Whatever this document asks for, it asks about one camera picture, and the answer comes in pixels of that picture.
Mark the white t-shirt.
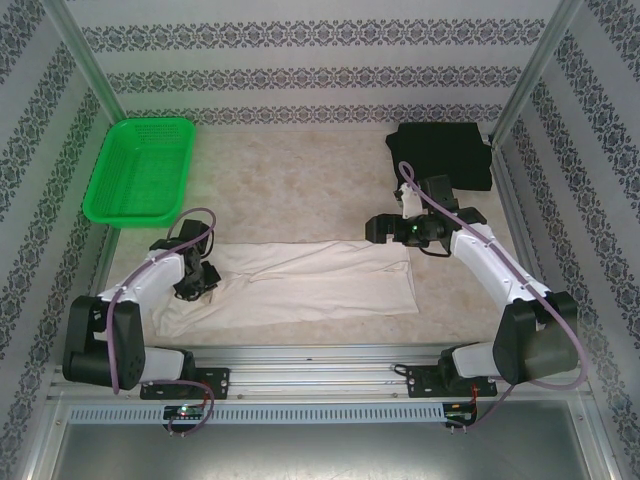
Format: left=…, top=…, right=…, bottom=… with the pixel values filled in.
left=149, top=239, right=420, bottom=339

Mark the black folded t-shirt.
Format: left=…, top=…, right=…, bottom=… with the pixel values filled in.
left=384, top=121, right=496, bottom=194

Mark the green plastic basket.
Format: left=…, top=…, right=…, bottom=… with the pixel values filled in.
left=81, top=117, right=196, bottom=230

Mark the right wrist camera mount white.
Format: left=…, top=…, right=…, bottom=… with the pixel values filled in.
left=397, top=183, right=422, bottom=220

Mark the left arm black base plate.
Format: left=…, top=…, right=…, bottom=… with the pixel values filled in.
left=139, top=367, right=231, bottom=401

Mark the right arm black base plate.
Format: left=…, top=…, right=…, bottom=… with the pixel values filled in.
left=405, top=363, right=499, bottom=399

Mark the aluminium mounting rail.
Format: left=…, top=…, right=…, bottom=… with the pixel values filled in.
left=47, top=344, right=594, bottom=402

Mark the slotted grey cable duct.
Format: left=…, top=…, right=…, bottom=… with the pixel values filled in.
left=67, top=404, right=446, bottom=424

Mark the aluminium frame post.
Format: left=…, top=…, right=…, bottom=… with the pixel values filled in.
left=487, top=0, right=584, bottom=146
left=47, top=0, right=126, bottom=124

